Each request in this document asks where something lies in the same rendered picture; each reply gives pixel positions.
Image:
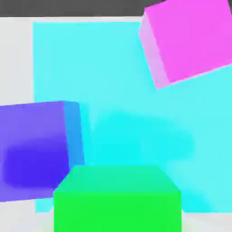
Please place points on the large cyan box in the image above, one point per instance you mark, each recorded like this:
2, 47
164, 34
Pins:
112, 87

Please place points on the small purple cube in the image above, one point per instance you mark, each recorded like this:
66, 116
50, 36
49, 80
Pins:
34, 145

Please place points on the small green cube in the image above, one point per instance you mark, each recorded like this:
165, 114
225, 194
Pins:
117, 208

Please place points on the small magenta cube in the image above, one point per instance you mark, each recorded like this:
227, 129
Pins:
190, 39

